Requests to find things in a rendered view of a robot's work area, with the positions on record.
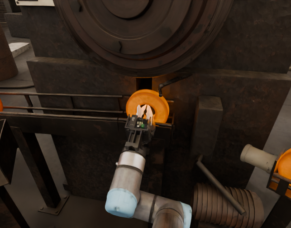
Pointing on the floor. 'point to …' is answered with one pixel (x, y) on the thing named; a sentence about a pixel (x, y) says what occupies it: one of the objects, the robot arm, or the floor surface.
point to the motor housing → (224, 207)
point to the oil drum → (2, 54)
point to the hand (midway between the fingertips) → (146, 109)
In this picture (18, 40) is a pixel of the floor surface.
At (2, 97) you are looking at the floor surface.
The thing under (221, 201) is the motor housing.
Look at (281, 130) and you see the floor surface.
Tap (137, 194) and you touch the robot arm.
